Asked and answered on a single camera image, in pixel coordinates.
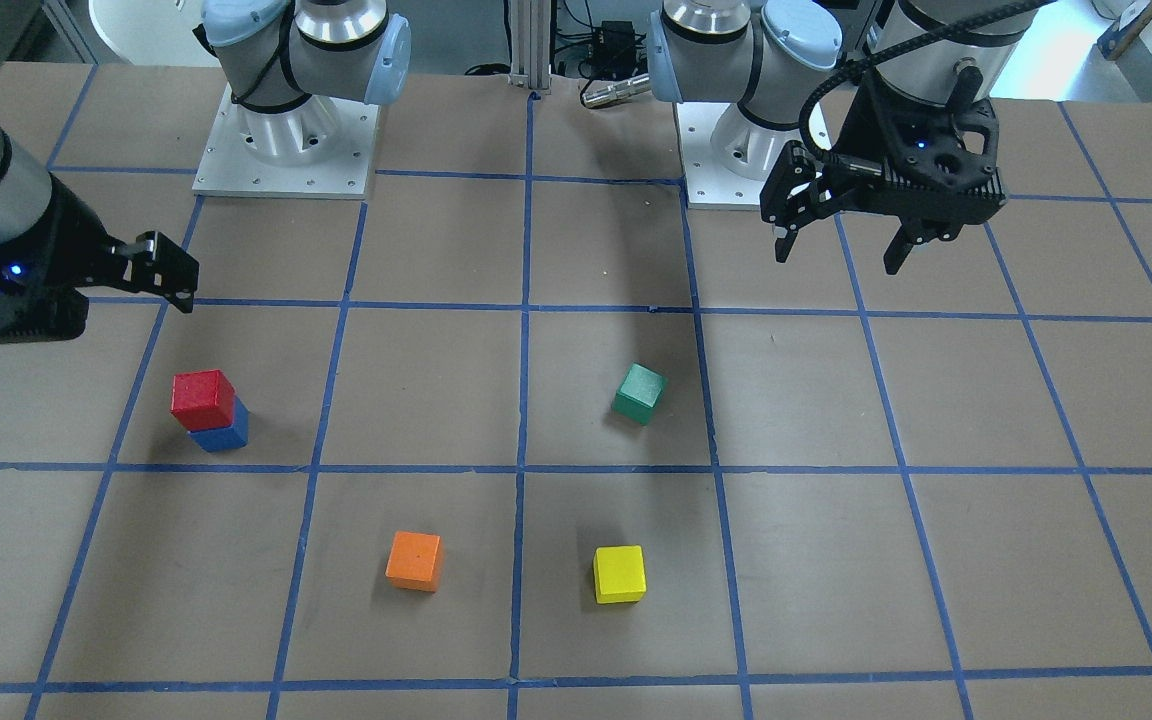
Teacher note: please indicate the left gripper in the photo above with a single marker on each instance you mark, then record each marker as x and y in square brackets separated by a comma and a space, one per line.
[868, 128]

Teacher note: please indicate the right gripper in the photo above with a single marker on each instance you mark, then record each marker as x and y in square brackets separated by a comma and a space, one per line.
[74, 238]

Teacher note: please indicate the red block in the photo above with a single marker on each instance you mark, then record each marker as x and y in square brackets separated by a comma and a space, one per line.
[203, 400]

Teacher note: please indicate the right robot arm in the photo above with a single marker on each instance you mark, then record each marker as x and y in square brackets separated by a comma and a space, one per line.
[285, 62]

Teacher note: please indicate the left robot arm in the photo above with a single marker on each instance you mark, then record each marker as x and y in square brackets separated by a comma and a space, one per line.
[782, 62]

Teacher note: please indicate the blue block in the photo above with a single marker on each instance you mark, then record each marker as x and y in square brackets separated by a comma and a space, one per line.
[222, 439]

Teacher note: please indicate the green block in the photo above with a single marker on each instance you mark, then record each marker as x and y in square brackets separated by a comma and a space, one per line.
[639, 394]

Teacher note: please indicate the orange block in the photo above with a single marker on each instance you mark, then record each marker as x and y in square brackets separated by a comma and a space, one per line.
[415, 561]

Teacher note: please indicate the yellow block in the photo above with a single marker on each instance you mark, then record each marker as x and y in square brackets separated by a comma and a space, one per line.
[619, 574]

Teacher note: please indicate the silver metal cylinder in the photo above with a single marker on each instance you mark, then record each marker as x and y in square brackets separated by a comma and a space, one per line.
[617, 92]

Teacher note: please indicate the black electronics box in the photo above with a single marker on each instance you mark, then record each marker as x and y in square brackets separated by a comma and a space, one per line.
[613, 50]

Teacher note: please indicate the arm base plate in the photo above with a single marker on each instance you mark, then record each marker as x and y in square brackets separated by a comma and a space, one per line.
[716, 170]
[324, 149]

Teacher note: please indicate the aluminium frame post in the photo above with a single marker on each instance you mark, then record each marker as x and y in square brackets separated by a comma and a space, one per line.
[531, 45]

